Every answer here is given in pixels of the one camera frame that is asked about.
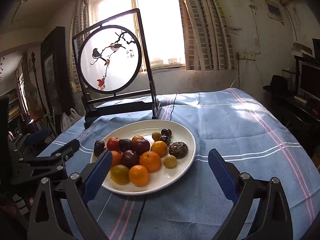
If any plastic bags pile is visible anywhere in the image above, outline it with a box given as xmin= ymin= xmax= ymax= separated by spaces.
xmin=60 ymin=108 xmax=82 ymax=132

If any dark water chestnut right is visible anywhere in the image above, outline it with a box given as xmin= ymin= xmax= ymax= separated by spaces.
xmin=118 ymin=139 xmax=133 ymax=152

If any red cherry tomato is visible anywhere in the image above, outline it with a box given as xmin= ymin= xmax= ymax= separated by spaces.
xmin=107 ymin=140 xmax=120 ymax=151

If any round bird painting screen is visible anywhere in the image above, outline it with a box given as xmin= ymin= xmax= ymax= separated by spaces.
xmin=72 ymin=8 xmax=161 ymax=128

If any yellow green tomato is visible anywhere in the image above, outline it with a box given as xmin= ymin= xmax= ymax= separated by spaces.
xmin=110 ymin=165 xmax=130 ymax=185

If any large orange mandarin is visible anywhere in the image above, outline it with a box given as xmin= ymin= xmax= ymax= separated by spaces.
xmin=139 ymin=151 xmax=161 ymax=173

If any black hat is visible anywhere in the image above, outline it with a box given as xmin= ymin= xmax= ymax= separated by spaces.
xmin=263 ymin=75 xmax=288 ymax=94

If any white ceramic plate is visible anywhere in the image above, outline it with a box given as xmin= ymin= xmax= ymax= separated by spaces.
xmin=102 ymin=120 xmax=196 ymax=196

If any small yellow loquat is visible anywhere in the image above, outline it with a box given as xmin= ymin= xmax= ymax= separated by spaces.
xmin=152 ymin=132 xmax=162 ymax=141

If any wall power socket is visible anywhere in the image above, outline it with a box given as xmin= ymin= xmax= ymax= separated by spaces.
xmin=236 ymin=51 xmax=255 ymax=61

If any orange mandarin right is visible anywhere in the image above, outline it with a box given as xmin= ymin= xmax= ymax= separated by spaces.
xmin=150 ymin=141 xmax=168 ymax=158

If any orange kumquat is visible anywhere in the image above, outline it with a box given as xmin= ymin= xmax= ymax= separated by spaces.
xmin=131 ymin=135 xmax=144 ymax=142

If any yellow loquat fruit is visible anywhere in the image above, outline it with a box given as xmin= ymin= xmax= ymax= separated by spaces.
xmin=163 ymin=155 xmax=177 ymax=169

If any computer monitor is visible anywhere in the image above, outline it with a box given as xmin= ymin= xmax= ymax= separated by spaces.
xmin=298 ymin=62 xmax=320 ymax=100

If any patterned curtain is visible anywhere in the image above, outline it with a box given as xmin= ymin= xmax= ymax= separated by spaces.
xmin=178 ymin=0 xmax=236 ymax=71
xmin=68 ymin=0 xmax=90 ymax=94

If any left patterned curtain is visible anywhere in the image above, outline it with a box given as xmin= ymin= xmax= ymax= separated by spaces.
xmin=68 ymin=0 xmax=90 ymax=94

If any large orange on table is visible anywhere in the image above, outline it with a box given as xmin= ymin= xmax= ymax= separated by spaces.
xmin=129 ymin=165 xmax=149 ymax=186

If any dark red cherry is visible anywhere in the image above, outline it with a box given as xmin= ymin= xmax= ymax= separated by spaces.
xmin=161 ymin=128 xmax=172 ymax=137
xmin=159 ymin=135 xmax=171 ymax=146

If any dark purple plum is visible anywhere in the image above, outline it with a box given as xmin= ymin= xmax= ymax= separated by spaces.
xmin=121 ymin=150 xmax=139 ymax=169

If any right patterned curtain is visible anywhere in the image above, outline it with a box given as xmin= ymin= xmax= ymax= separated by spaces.
xmin=178 ymin=0 xmax=236 ymax=71

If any small orange mandarin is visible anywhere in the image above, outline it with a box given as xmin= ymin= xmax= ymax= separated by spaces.
xmin=111 ymin=151 xmax=121 ymax=167

